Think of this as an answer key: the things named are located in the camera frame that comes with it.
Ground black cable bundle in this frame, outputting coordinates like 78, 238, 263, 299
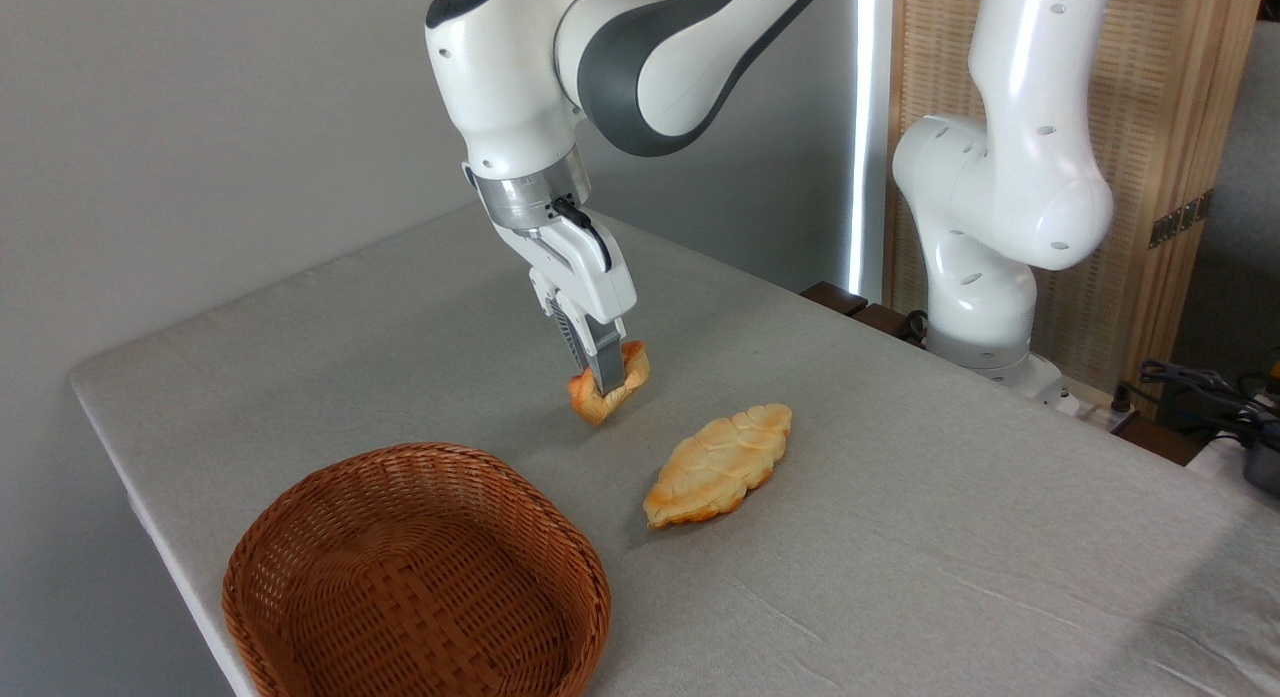
1112, 359, 1280, 450

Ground brass screen hinge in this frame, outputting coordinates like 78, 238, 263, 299
1147, 188, 1215, 250

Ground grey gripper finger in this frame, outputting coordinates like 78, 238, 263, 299
529, 267, 599, 378
583, 315, 630, 397

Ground flat leaf-shaped bread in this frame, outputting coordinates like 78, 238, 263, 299
643, 403, 794, 530

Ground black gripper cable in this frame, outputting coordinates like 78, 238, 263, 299
551, 196, 614, 275

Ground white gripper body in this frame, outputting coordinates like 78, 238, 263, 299
513, 209, 639, 327

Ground round knotted bread roll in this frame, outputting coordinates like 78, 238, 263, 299
567, 339, 652, 427

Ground grey tablecloth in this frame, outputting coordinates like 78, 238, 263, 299
68, 199, 1280, 697

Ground brown wicker basket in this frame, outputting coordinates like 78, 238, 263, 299
221, 442, 612, 697

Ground white power strip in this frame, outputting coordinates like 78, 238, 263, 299
1058, 377, 1139, 435

